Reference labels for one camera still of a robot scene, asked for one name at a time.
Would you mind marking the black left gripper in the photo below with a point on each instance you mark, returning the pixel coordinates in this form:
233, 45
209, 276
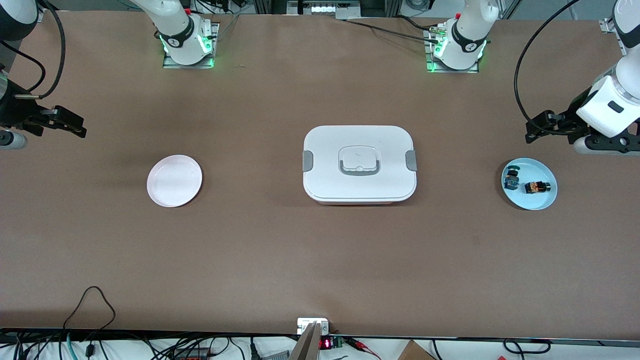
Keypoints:
569, 121

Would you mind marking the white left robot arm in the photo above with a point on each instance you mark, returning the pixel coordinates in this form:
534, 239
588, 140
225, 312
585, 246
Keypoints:
467, 35

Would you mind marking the small white socket box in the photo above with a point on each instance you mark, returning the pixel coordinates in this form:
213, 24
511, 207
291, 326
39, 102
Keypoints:
305, 325

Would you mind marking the red digit display module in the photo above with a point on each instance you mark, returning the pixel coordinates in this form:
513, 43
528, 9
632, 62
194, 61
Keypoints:
326, 343

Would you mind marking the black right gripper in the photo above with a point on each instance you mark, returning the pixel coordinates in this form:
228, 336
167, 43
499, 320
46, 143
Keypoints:
14, 111

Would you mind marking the brown cardboard piece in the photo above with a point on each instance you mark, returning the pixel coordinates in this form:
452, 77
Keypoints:
415, 352

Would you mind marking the aluminium frame corner post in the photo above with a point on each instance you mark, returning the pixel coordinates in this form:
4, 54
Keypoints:
607, 25

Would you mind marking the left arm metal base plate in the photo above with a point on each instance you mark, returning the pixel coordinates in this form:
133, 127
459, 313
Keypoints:
450, 71

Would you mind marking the aluminium profile bar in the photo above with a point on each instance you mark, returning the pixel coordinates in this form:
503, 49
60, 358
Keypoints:
306, 347

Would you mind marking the pink round plate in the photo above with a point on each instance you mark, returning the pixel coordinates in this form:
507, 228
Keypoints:
175, 182

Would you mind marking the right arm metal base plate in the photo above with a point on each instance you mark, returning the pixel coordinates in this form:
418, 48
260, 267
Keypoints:
215, 30

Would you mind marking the red clip test lead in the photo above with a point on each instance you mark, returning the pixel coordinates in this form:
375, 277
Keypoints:
357, 344

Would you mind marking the light blue round plate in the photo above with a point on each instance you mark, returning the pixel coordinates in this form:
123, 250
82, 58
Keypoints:
537, 201

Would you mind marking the orange push button switch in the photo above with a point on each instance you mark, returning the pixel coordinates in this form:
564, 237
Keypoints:
536, 188

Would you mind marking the blue push button switch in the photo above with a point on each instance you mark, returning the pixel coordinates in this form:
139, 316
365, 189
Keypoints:
511, 182

